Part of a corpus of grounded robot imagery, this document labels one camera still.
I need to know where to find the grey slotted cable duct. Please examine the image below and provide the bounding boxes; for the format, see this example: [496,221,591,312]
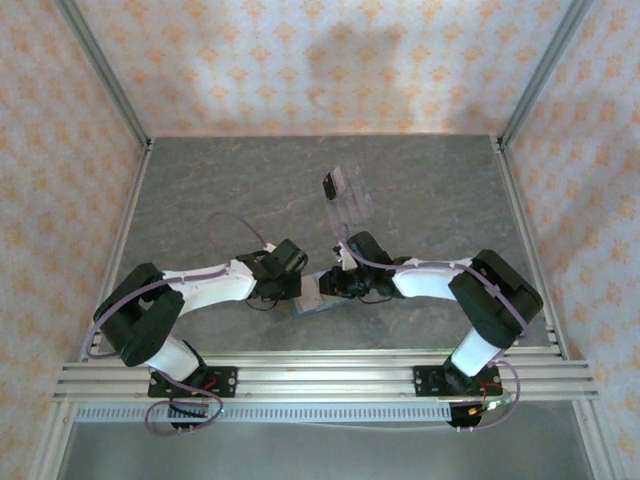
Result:
[73,402,454,425]

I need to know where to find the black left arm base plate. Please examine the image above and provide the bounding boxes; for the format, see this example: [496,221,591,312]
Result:
[147,365,238,400]

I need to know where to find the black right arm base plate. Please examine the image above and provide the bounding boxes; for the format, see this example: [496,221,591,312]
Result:
[413,364,502,399]

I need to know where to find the aluminium mounting rail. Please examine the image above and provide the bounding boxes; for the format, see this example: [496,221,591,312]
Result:
[51,357,600,404]

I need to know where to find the aluminium frame post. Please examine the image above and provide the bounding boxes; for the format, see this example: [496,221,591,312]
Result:
[498,0,597,147]
[53,0,153,151]

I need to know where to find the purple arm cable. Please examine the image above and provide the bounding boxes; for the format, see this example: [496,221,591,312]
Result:
[333,223,531,435]
[82,212,274,437]

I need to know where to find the clear acrylic card stand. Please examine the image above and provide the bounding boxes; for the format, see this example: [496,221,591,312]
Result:
[321,160,375,237]

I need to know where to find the black cable clamp bracket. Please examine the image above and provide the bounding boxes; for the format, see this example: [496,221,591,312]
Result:
[447,401,485,432]

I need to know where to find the black credit card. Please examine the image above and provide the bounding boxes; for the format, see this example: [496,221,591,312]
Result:
[321,171,342,201]

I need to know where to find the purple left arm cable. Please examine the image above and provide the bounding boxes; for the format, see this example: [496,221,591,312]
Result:
[82,212,274,437]

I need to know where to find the aluminium frame leg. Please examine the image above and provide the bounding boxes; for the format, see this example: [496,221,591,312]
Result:
[29,399,76,480]
[572,399,615,480]

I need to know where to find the aluminium table side rail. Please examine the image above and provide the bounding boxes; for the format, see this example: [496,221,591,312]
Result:
[79,138,154,362]
[491,135,570,361]

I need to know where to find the yellow credit card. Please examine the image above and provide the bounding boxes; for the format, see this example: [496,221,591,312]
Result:
[299,277,324,308]

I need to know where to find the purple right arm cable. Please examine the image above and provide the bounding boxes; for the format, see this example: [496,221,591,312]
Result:
[333,223,531,435]

